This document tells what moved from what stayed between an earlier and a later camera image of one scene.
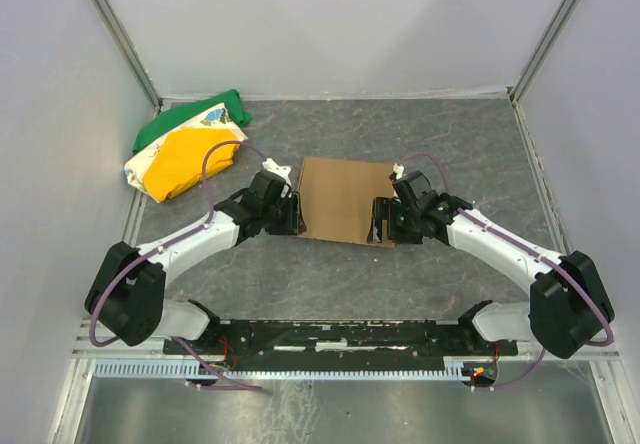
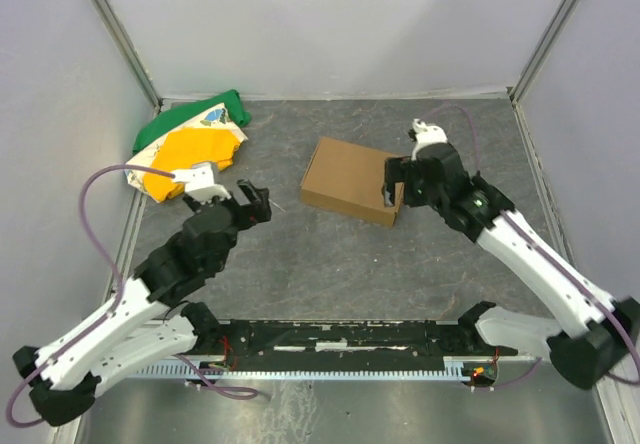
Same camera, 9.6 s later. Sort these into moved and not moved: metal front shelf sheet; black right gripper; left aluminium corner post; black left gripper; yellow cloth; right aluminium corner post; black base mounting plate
Moved: black right gripper; black left gripper
Not moved: left aluminium corner post; black base mounting plate; right aluminium corner post; yellow cloth; metal front shelf sheet
